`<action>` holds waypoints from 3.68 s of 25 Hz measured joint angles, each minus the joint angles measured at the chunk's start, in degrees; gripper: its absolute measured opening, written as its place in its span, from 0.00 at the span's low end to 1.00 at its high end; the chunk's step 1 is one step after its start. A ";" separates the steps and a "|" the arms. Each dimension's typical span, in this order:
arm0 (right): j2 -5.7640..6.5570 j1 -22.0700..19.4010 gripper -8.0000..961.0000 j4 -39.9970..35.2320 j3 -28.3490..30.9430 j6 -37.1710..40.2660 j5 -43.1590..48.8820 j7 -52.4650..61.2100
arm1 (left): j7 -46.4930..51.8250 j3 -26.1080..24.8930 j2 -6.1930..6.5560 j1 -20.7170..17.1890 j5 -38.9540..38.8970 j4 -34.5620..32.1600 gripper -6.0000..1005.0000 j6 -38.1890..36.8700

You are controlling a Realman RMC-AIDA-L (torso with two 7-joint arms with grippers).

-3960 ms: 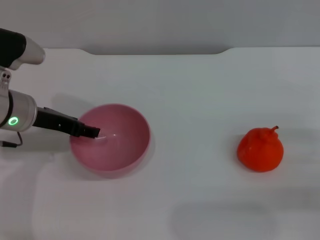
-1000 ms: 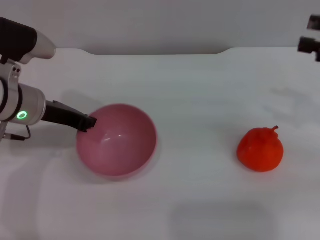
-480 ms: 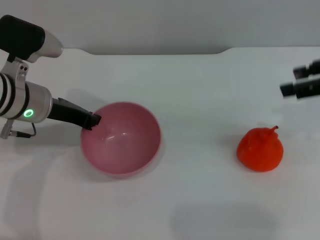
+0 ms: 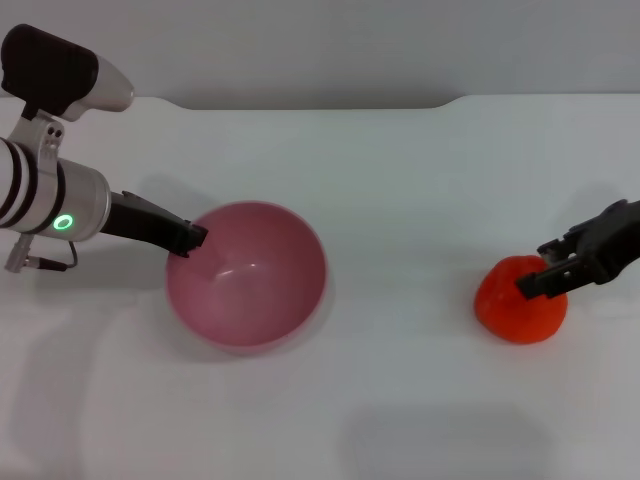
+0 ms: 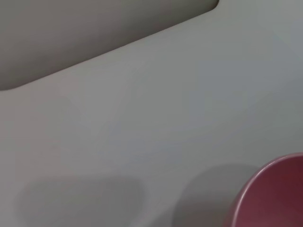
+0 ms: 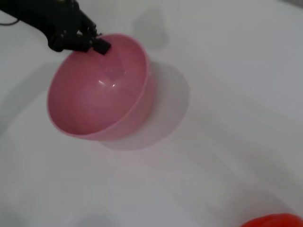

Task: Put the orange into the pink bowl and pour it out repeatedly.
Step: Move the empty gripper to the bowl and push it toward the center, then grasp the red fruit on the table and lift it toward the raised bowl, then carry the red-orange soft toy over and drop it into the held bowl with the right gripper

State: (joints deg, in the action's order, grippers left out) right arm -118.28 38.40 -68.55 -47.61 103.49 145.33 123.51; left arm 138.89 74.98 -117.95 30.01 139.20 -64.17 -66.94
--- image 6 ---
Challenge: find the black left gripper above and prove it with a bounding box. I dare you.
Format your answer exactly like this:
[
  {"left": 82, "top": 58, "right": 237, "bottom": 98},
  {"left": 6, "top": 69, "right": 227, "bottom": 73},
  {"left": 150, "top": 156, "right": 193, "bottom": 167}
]
[{"left": 0, "top": 0, "right": 112, "bottom": 56}]

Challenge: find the pink plastic bowl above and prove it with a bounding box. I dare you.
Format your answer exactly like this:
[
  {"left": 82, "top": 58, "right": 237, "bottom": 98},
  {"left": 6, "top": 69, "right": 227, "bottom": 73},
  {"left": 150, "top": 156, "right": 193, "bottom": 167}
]
[{"left": 46, "top": 33, "right": 157, "bottom": 142}]

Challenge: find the orange toy fruit with stem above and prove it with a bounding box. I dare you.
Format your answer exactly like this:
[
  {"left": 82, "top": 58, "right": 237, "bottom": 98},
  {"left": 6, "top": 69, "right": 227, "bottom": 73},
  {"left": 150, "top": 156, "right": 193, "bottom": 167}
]
[{"left": 240, "top": 212, "right": 303, "bottom": 227}]

